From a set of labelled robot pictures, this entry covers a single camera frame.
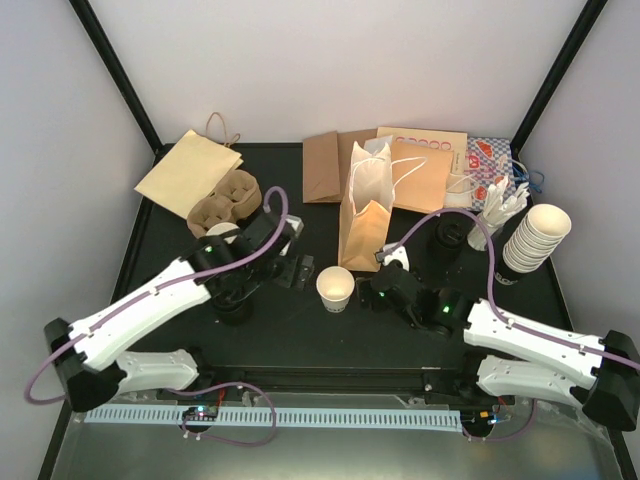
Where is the single white paper cup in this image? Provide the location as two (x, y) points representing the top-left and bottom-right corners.
(316, 266), (355, 313)

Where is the orange paper bag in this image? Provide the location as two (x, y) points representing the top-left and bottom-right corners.
(391, 142), (454, 213)
(337, 143), (400, 272)

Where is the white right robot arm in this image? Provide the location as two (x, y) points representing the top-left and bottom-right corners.
(356, 261), (639, 432)

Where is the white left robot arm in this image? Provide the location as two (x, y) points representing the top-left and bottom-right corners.
(44, 213), (313, 413)

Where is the stack of black cup lids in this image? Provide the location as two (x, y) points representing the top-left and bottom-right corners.
(427, 218), (468, 264)

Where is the stack of white paper cups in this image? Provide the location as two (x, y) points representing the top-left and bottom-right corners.
(204, 222), (241, 246)

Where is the stack of pulp cup carriers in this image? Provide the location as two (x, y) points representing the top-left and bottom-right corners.
(186, 169), (262, 238)

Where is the brown kraft paper bag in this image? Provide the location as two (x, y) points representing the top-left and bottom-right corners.
(303, 129), (377, 203)

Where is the white paper bag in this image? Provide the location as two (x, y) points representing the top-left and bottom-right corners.
(364, 136), (393, 156)

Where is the blue checkered paper bag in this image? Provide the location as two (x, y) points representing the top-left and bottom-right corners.
(465, 137), (545, 211)

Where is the beige bag with red circles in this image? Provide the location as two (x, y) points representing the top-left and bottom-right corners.
(377, 126), (468, 152)

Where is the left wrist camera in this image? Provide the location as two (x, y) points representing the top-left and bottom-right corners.
(280, 215), (304, 256)

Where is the light blue cable duct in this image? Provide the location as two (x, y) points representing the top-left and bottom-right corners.
(84, 404), (462, 433)

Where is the tan paper bag with handles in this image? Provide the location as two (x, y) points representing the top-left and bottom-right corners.
(134, 112), (243, 219)

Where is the black frame post left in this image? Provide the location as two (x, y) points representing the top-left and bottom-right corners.
(69, 0), (164, 154)

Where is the black frame post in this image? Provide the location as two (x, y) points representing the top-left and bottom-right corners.
(510, 0), (608, 157)
(69, 0), (164, 154)

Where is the black frame post right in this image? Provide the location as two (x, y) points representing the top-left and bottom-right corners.
(510, 0), (608, 157)

